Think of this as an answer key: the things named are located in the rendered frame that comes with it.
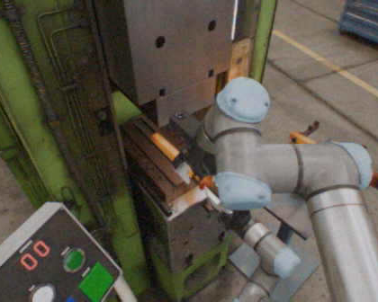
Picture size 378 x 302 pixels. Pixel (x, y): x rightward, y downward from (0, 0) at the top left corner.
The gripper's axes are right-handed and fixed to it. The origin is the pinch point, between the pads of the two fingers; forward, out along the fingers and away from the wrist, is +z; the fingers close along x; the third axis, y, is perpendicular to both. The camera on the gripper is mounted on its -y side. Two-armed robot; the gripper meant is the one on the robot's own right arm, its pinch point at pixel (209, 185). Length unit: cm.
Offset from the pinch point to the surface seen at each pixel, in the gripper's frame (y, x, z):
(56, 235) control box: -14.4, -46.9, 1.2
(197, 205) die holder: 12.0, -2.6, 3.1
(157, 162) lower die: 2.2, -6.7, 22.1
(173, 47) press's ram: -47.0, -6.3, 7.9
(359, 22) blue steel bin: 77, 376, 145
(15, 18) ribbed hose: -56, -35, 19
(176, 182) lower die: 2.4, -6.6, 9.9
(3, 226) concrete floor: 99, -79, 121
